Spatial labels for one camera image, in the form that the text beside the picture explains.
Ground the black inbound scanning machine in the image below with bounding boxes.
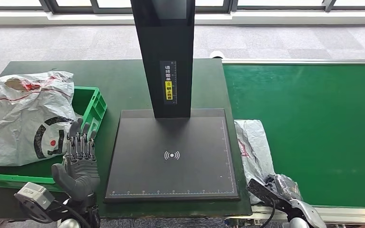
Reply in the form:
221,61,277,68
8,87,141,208
104,0,241,203

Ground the small white round object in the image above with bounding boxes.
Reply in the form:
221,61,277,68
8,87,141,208
209,50,226,60

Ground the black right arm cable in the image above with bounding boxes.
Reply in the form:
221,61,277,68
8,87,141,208
259,198,277,228

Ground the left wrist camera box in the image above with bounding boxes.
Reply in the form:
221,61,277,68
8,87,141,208
13,181,56,211

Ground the white window sill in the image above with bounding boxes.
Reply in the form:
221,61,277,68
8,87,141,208
0,10,365,27

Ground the grey parcel with red logo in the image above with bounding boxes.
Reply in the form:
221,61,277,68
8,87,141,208
234,119,277,204

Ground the green plastic crate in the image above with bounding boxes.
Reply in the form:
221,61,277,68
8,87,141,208
0,86,108,193

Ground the grey parcel with black ring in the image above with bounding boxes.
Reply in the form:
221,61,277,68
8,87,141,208
0,70,80,169

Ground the black and yellow machine label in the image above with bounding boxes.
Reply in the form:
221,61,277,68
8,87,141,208
159,60,178,105

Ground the aluminium conveyor frame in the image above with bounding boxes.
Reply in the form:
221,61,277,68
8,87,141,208
221,58,365,225

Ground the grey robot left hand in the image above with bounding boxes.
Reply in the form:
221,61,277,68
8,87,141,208
51,117,101,202

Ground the green conveyor belt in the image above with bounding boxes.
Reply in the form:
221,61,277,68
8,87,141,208
222,64,365,209

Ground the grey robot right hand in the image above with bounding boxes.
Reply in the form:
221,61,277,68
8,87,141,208
246,173,303,209

